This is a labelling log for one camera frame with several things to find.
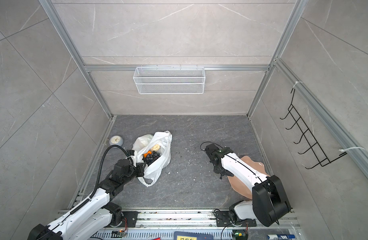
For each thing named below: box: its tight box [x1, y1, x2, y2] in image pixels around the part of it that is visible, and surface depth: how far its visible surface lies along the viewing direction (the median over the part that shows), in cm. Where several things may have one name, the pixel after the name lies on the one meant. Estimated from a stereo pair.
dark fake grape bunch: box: [142, 150, 161, 166], surface depth 92 cm
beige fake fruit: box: [150, 144, 161, 152], surface depth 97 cm
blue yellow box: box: [173, 231, 214, 240], surface depth 69 cm
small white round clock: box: [109, 135, 124, 147], surface depth 103 cm
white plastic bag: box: [132, 130, 173, 188], surface depth 87 cm
